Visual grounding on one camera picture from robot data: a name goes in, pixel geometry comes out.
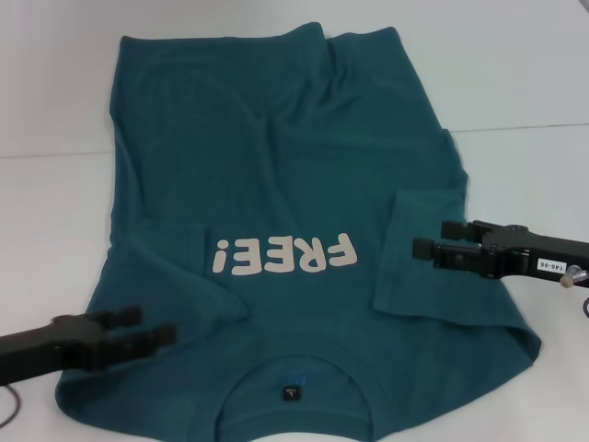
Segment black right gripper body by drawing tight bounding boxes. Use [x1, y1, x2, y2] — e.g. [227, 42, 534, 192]
[477, 223, 589, 292]

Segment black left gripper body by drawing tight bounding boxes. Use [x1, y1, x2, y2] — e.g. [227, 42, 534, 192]
[0, 314, 105, 387]

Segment teal t-shirt with FREE print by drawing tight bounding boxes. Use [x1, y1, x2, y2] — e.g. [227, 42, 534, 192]
[53, 22, 545, 442]

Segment right arm cable with plug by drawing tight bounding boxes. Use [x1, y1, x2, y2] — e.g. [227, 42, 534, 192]
[558, 263, 589, 320]

